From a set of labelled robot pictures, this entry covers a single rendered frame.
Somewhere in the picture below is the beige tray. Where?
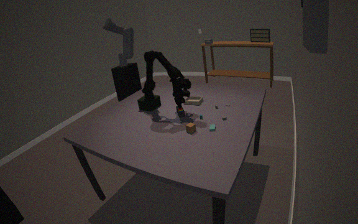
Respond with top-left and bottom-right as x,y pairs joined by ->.
184,96 -> 203,105

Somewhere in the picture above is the orange-brown cube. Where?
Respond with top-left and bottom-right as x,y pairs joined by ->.
186,123 -> 196,133

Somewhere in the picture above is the teal flat block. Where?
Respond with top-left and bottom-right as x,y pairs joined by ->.
209,125 -> 216,131

